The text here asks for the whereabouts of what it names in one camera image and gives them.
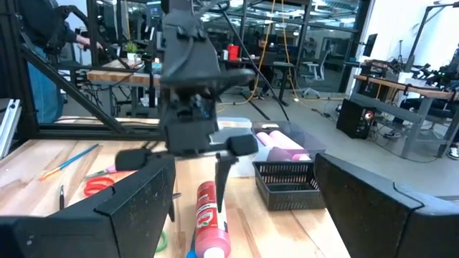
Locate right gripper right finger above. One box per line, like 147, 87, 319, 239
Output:
313, 153, 459, 258

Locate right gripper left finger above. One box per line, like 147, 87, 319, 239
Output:
0, 153, 176, 258

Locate red paint bottle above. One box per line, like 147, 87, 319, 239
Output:
194, 181, 232, 258

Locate pink paint bottle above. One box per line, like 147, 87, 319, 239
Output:
255, 131, 277, 148
267, 145, 312, 163
268, 130, 306, 151

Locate blue brush orange bristles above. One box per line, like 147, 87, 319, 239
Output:
39, 143, 100, 181

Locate green scissors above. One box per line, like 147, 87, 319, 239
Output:
155, 230, 169, 254

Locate red scissors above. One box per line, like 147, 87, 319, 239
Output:
83, 175, 116, 198

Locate black plastic basket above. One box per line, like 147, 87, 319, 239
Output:
252, 161, 326, 212

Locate tinted clear plastic bin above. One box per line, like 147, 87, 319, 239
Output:
250, 120, 328, 164

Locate red container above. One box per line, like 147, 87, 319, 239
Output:
226, 44, 240, 62

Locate wooden desk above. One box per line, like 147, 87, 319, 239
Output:
87, 59, 162, 108

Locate small potted plant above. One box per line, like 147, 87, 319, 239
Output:
124, 40, 140, 62

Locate black computer tower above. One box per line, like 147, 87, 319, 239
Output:
336, 98, 377, 140

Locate person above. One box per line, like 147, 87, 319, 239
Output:
17, 0, 105, 125
250, 34, 275, 100

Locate black desk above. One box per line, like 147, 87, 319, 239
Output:
220, 59, 298, 108

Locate wooden workbench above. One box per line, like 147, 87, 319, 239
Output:
349, 73, 459, 159

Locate grey office chair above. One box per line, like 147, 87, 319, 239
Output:
300, 49, 326, 100

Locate silver aluminium extrusion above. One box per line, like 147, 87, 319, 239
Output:
0, 98, 22, 159

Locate person's hand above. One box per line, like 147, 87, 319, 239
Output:
76, 34, 104, 51

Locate black mounted monitor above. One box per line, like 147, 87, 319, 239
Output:
361, 32, 379, 58

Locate black aluminium rig frame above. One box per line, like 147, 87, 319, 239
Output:
0, 0, 162, 141

